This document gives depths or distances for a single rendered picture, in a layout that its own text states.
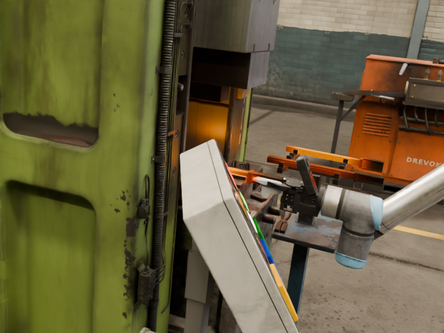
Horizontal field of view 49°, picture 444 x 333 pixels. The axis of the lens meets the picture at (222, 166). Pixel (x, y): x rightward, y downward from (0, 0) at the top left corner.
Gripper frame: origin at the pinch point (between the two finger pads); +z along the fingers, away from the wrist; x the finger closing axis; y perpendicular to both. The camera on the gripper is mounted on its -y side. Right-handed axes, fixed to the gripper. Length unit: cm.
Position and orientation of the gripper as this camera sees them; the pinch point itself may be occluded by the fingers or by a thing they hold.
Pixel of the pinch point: (258, 176)
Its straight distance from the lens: 145.3
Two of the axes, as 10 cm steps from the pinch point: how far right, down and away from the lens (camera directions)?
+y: -1.4, 9.4, 3.0
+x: 3.3, -2.4, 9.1
